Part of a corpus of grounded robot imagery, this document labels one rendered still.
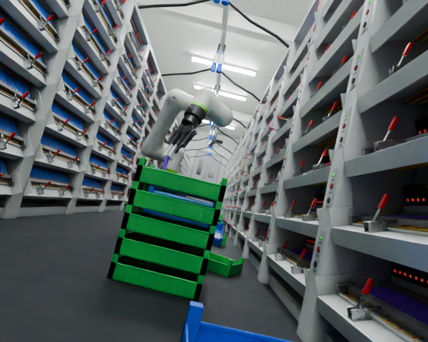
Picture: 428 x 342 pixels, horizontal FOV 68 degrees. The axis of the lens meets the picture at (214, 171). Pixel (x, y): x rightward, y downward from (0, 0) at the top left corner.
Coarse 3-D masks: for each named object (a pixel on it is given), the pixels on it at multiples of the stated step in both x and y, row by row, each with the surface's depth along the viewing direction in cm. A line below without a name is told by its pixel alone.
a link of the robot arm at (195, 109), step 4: (192, 104) 150; (196, 104) 149; (188, 108) 149; (192, 108) 148; (196, 108) 148; (200, 108) 149; (188, 112) 147; (192, 112) 147; (196, 112) 147; (200, 112) 148; (204, 112) 151; (196, 116) 147; (200, 116) 148; (204, 116) 152; (200, 120) 149
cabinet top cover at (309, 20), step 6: (318, 0) 192; (312, 6) 199; (312, 12) 205; (306, 18) 212; (312, 18) 210; (306, 24) 218; (312, 24) 217; (300, 30) 226; (306, 30) 224; (300, 36) 233; (300, 42) 241; (288, 48) 259; (288, 54) 262; (282, 60) 278; (282, 66) 285; (276, 72) 302; (282, 72) 295
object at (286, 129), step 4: (292, 120) 176; (288, 124) 185; (284, 128) 194; (288, 128) 186; (272, 132) 233; (276, 132) 233; (280, 132) 205; (284, 132) 195; (288, 132) 213; (272, 136) 227; (276, 136) 217; (280, 136) 207; (284, 136) 226; (288, 136) 227; (272, 140) 228; (276, 140) 220
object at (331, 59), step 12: (360, 12) 108; (348, 24) 117; (360, 24) 117; (348, 36) 118; (336, 48) 128; (348, 48) 135; (324, 60) 141; (336, 60) 147; (312, 72) 157; (324, 72) 159
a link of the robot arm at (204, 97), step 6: (198, 90) 154; (204, 90) 152; (210, 90) 154; (198, 96) 152; (204, 96) 151; (210, 96) 152; (216, 96) 156; (192, 102) 151; (198, 102) 150; (204, 102) 151; (210, 102) 153; (216, 102) 154; (204, 108) 150; (210, 108) 154; (216, 108) 155; (210, 114) 157
